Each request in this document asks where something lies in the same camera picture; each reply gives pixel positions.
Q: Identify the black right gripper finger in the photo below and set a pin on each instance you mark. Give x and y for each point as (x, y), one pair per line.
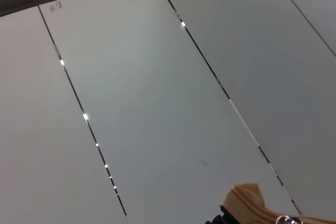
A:
(220, 218)

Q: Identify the khaki canvas food bag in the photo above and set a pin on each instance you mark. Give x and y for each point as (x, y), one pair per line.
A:
(244, 197)

